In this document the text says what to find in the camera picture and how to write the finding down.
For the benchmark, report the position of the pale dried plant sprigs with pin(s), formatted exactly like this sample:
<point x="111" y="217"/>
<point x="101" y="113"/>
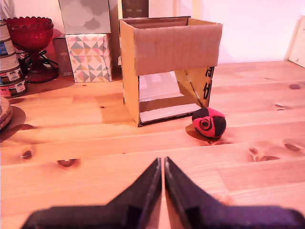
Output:
<point x="7" y="8"/>

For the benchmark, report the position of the red and black footbag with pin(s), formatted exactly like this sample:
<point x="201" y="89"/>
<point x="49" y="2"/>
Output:
<point x="209" y="122"/>

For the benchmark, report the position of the white printed carton box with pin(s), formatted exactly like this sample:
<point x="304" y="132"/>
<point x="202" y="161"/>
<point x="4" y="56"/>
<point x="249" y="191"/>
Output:
<point x="297" y="43"/>

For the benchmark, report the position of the round cork trivet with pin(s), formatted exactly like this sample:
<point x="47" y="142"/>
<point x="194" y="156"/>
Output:
<point x="4" y="112"/>

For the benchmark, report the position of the grey cloud print tissue box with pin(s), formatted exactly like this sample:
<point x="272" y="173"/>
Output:
<point x="83" y="16"/>

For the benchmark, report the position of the small labelled tin can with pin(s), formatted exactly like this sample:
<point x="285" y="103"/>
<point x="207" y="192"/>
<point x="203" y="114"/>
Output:
<point x="12" y="90"/>
<point x="9" y="76"/>
<point x="7" y="63"/>
<point x="3" y="31"/>
<point x="6" y="48"/>

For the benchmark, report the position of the dark brown box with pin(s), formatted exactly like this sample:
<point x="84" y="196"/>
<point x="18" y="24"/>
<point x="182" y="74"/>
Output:
<point x="62" y="57"/>

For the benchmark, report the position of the red glass pedestal bowl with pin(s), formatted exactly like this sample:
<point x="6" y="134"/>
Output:
<point x="28" y="31"/>

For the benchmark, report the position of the triangle pattern tissue box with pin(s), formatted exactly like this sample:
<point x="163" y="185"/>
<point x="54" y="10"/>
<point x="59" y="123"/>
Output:
<point x="88" y="59"/>

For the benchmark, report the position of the cardboard dice tower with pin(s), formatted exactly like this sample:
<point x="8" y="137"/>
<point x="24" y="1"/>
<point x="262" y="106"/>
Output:
<point x="176" y="47"/>

